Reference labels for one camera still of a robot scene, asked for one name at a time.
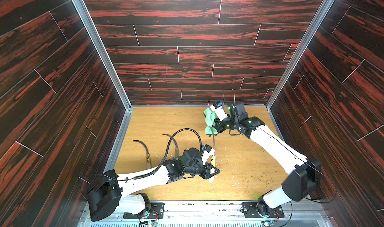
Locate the sickle plain wooden handle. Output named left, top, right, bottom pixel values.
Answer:
left=163, top=133, right=180, bottom=158

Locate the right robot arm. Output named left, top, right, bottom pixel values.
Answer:
left=204, top=103, right=321, bottom=218

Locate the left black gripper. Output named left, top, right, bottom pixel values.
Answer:
left=181, top=161, right=221, bottom=181

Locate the sickle with yellow label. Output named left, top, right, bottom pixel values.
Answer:
left=209, top=134, right=216, bottom=183

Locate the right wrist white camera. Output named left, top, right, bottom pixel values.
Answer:
left=210, top=102, right=228, bottom=121

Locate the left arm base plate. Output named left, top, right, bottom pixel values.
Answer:
left=123, top=202, right=165, bottom=220

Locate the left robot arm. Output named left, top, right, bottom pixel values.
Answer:
left=86, top=145, right=220, bottom=222

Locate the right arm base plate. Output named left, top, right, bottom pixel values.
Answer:
left=240, top=201, right=285, bottom=219

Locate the wrist white camera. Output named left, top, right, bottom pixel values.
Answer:
left=210, top=102, right=228, bottom=121
left=202, top=145, right=215, bottom=164

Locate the left black corrugated cable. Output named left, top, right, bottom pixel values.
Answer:
left=131, top=128, right=204, bottom=180

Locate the green microfibre rag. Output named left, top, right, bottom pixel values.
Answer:
left=204, top=108, right=218, bottom=136

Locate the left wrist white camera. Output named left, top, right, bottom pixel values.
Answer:
left=202, top=145, right=215, bottom=164

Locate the leftmost sickle yellow label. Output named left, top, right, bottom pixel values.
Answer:
left=132, top=139, right=152, bottom=169

